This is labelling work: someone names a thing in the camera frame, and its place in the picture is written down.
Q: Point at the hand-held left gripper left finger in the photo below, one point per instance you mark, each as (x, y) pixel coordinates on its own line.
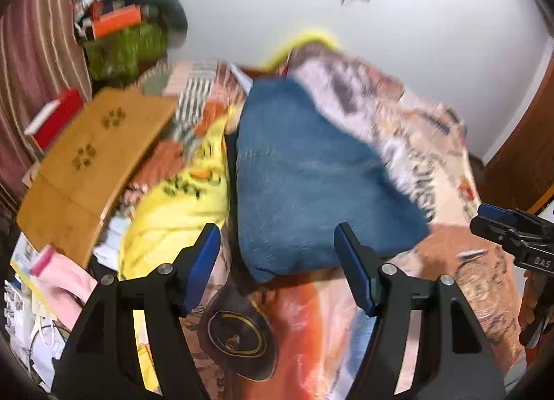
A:
(203, 266)

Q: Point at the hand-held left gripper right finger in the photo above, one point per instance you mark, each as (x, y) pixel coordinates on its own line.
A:
(355, 266)

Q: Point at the orange box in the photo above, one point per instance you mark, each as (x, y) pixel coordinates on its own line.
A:
(117, 21)

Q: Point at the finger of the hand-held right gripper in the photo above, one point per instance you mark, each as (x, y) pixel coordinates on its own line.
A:
(497, 214)
(493, 231)

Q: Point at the yellow garment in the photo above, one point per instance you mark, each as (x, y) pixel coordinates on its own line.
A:
(173, 218)

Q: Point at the pile of papers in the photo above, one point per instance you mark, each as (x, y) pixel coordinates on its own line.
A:
(26, 317)

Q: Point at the wooden lap table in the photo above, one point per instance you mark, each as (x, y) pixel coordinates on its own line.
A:
(86, 166)

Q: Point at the person's right hand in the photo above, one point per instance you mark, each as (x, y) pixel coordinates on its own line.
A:
(531, 309)

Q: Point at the newspaper print blanket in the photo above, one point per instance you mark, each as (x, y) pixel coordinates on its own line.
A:
(433, 157)

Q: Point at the red box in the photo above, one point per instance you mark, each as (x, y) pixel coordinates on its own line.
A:
(58, 118)

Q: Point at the yellow pillow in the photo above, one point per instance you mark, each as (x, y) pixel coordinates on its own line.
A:
(311, 38)

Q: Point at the pink cloth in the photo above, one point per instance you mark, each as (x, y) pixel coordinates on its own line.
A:
(65, 287)

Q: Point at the blue denim jacket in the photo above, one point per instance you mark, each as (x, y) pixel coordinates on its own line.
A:
(311, 183)

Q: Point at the grey plush cushion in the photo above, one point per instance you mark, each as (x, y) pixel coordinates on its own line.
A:
(171, 8)

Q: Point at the brown wooden door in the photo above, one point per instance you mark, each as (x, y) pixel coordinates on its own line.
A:
(528, 153)

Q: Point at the striped red curtain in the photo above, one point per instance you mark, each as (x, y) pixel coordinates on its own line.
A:
(39, 36)

